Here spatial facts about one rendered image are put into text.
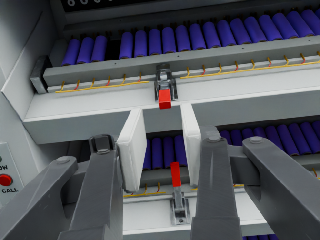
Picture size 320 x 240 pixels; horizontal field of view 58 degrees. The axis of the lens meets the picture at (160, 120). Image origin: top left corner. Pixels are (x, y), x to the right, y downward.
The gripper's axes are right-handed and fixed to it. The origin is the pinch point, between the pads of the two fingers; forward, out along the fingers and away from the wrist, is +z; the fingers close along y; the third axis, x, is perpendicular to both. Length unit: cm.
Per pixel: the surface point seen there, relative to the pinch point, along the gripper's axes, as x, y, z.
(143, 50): 4.4, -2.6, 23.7
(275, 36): 4.3, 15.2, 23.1
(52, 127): -3.2, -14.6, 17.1
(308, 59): 1.1, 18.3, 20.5
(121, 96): -0.6, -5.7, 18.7
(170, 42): 5.1, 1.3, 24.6
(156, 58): 3.4, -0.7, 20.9
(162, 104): -0.2, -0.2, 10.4
